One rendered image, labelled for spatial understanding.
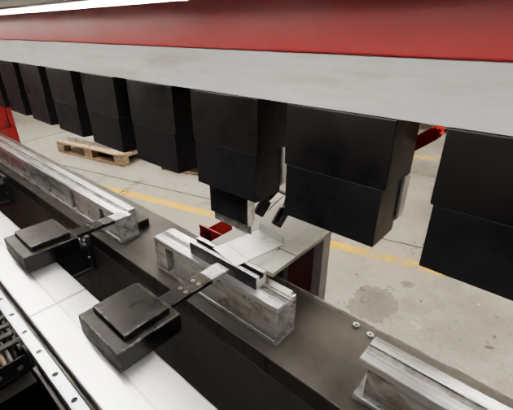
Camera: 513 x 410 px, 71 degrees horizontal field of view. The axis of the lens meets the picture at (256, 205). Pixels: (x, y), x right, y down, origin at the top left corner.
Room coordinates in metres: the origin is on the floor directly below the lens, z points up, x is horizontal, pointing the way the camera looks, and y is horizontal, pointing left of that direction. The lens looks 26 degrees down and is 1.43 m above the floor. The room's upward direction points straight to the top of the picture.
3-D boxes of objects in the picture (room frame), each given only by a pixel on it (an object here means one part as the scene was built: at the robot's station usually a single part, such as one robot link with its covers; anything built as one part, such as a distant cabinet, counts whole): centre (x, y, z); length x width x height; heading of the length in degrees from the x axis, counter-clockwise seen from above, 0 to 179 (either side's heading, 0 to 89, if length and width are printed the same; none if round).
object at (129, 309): (0.49, 0.15, 1.01); 0.26 x 0.12 x 0.05; 139
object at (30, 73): (1.13, 0.63, 1.26); 0.15 x 0.09 x 0.17; 49
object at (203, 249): (0.63, 0.07, 0.99); 0.20 x 0.03 x 0.03; 49
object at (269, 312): (0.65, 0.09, 0.92); 0.39 x 0.06 x 0.10; 49
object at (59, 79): (0.99, 0.48, 1.26); 0.15 x 0.09 x 0.17; 49
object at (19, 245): (0.72, 0.42, 1.01); 0.26 x 0.12 x 0.05; 139
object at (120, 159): (4.55, 1.87, 0.07); 1.20 x 0.80 x 0.14; 61
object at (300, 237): (0.73, -0.05, 1.00); 0.26 x 0.18 x 0.01; 139
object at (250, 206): (0.61, 0.05, 1.13); 0.10 x 0.02 x 0.10; 49
